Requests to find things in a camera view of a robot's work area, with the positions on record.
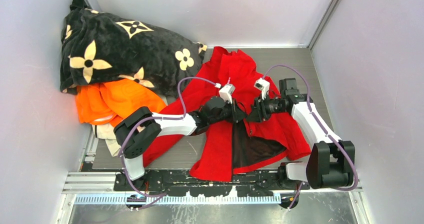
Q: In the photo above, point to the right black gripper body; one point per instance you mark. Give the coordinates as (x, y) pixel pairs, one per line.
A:
(268, 106)

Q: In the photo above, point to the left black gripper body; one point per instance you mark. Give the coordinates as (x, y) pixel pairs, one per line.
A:
(227, 112)

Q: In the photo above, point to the red zip jacket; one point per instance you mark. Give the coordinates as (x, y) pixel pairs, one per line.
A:
(235, 148)

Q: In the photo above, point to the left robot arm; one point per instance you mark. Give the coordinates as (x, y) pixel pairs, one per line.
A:
(139, 130)

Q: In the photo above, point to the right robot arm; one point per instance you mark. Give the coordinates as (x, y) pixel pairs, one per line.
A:
(331, 161)

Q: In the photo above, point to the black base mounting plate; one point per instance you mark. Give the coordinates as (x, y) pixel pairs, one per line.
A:
(178, 183)

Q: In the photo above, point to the orange garment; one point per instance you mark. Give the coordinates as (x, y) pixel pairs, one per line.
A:
(111, 102)

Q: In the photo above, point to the cream cloth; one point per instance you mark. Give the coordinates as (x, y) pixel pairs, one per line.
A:
(106, 132)

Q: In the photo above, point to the black floral plush blanket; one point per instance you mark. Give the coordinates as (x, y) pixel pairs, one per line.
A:
(99, 47)

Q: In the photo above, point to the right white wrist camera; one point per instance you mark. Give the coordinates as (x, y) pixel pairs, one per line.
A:
(264, 87)

